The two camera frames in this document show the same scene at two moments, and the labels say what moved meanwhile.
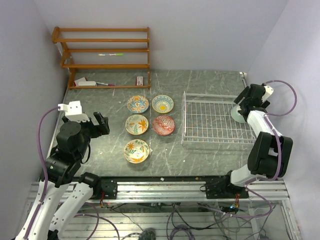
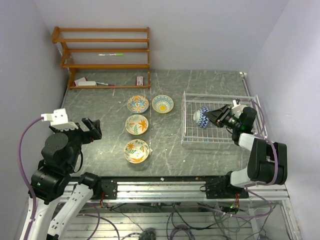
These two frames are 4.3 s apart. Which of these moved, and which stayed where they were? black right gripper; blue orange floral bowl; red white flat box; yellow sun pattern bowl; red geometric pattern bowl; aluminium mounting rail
Moved: black right gripper; red geometric pattern bowl
Stayed: aluminium mounting rail; red white flat box; blue orange floral bowl; yellow sun pattern bowl
